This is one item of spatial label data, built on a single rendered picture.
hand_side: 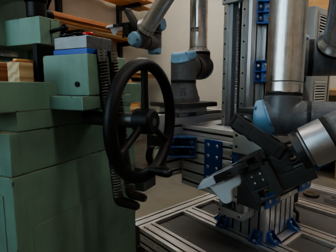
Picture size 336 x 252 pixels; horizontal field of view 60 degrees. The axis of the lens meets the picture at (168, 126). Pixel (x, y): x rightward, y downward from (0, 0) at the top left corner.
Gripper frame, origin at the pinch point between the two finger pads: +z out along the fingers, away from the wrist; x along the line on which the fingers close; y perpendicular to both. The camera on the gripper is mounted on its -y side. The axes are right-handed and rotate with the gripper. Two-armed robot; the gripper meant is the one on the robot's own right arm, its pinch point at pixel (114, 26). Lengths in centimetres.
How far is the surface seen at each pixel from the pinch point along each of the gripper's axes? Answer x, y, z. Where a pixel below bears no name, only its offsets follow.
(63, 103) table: -94, 26, -73
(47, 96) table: -95, 24, -69
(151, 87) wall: 233, 69, 161
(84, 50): -89, 15, -77
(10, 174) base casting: -106, 38, -70
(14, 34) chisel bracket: -87, 9, -47
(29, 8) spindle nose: -85, 3, -52
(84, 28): 94, -15, 136
